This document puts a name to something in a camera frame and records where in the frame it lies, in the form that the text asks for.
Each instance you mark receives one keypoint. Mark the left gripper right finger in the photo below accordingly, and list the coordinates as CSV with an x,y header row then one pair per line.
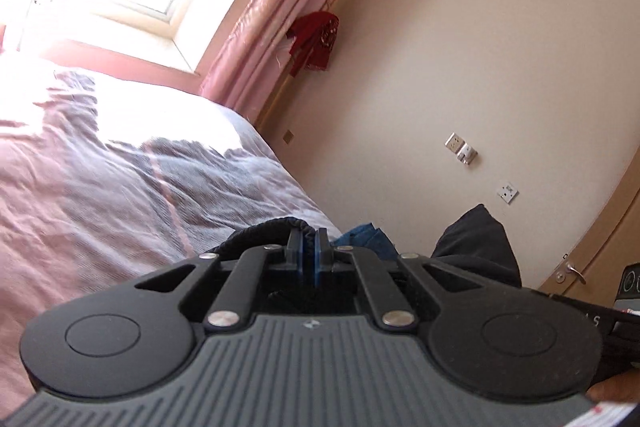
x,y
322,258

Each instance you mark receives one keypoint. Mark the white wall socket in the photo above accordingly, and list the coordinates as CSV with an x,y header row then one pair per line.
x,y
464,152

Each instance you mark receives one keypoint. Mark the pink grey bed quilt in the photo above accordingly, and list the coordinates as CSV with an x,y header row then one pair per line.
x,y
104,180

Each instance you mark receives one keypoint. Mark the blue denim jeans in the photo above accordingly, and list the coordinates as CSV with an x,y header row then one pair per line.
x,y
371,237

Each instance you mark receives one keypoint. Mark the black sweatpants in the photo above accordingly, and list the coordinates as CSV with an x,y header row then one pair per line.
x,y
476,243

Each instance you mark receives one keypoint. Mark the person's hand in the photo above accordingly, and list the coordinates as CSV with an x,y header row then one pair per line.
x,y
622,388

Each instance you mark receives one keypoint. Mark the silver door handle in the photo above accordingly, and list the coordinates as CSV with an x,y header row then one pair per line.
x,y
566,269

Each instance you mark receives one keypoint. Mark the wooden door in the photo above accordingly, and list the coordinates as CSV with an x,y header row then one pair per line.
x,y
603,262

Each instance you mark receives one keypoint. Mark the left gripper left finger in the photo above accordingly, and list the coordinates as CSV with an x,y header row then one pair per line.
x,y
295,256

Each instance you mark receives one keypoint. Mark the white wall switch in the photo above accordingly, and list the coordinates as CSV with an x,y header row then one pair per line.
x,y
507,192

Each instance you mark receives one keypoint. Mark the red hanging garment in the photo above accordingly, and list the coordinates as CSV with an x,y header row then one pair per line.
x,y
313,38

